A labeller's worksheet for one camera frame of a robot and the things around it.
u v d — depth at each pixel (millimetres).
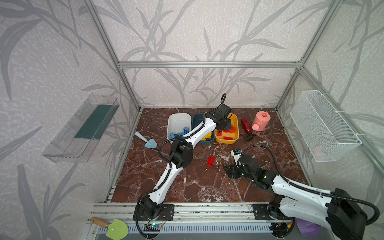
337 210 404
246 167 637
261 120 988
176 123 1127
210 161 904
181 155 624
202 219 725
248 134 1027
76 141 634
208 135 997
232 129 1072
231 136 1025
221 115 766
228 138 1012
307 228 681
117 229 702
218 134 1023
